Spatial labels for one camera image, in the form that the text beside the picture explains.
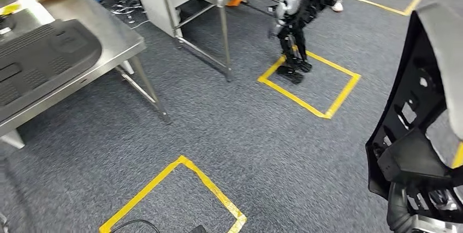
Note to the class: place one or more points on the white cabinet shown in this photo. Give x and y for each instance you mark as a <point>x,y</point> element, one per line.
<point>152,0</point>

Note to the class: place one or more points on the yellow sticker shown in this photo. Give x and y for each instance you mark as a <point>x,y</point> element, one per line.
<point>11,9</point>

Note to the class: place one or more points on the person's white shoe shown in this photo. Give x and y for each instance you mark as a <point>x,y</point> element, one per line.
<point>337,6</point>

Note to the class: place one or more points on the yellow floor tape square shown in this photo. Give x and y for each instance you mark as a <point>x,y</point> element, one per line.
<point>343,95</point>

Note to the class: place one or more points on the black engine cover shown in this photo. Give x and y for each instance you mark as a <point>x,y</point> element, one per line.
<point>54,58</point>

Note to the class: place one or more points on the black plastic panel part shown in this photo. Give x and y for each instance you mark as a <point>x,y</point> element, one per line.
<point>408,79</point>

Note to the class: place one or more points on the stainless steel workbench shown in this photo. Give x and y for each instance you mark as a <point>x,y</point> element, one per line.
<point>108,43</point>

